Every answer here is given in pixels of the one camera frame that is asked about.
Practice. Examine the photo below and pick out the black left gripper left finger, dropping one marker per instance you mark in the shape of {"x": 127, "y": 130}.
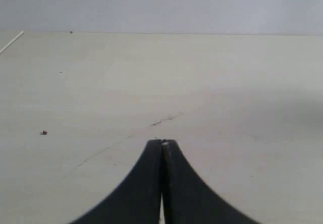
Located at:
{"x": 137, "y": 198}

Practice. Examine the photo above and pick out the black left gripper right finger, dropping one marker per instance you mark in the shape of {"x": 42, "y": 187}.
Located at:
{"x": 187, "y": 198}

